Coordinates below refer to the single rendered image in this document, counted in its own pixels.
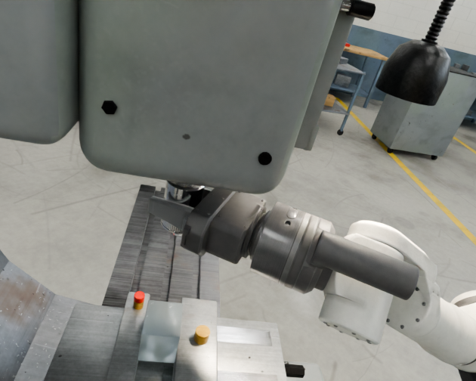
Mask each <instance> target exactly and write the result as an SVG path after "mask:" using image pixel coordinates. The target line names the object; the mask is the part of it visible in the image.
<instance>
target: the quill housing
mask: <svg viewBox="0 0 476 381"><path fill-rule="evenodd" d="M342 1H343V0H79V142H80V146H81V149H82V152H83V153H84V155H85V157H86V159H87V160H88V161H89V162H90V163H91V164H92V165H94V166H96V167H97V168H99V169H103V170H105V171H108V172H117V173H122V174H127V175H136V176H141V177H146V178H155V179H160V180H166V181H175V182H180V183H185V184H194V185H199V186H204V187H213V188H218V189H223V190H229V191H238V192H243V193H248V194H265V193H267V192H270V191H272V190H273V189H274V188H275V187H277V186H278V185H279V183H280V182H281V181H282V180H283V177H284V175H285V174H286V170H287V167H288V164H289V161H290V158H291V155H292V152H293V149H294V146H295V142H296V140H297V137H298V133H299V131H300V128H301V124H302V122H303V119H304V115H305V113H306V109H307V107H308V103H309V100H310V98H311V94H312V91H313V89H314V85H315V82H316V80H317V76H318V73H319V71H320V67H321V64H322V62H323V58H324V55H325V53H326V49H327V46H328V44H329V40H330V37H331V35H332V31H333V28H334V25H335V22H336V19H337V16H338V13H339V10H340V7H341V5H342Z"/></svg>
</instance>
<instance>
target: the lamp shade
mask: <svg viewBox="0 0 476 381"><path fill-rule="evenodd" d="M450 63H451V59H450V57H449V55H448V53H447V52H446V50H445V49H444V47H442V46H440V45H438V42H433V41H429V40H427V39H422V40H418V39H414V40H411V41H408V42H405V43H403V44H401V45H398V47H397V48H396V49H395V51H394V52H393V53H392V55H391V56H390V57H389V58H388V59H387V60H386V61H385V64H384V66H383V68H382V71H381V73H380V75H379V78H378V80H377V83H376V88H377V89H379V90H381V91H383V92H384V93H387V94H389V95H392V96H394V97H396V98H400V99H403V100H405V101H409V102H413V103H416V104H422V105H427V106H434V105H436V103H437V101H438V99H439V97H440V95H441V93H442V91H443V90H444V88H445V86H446V84H447V81H448V76H449V71H450Z"/></svg>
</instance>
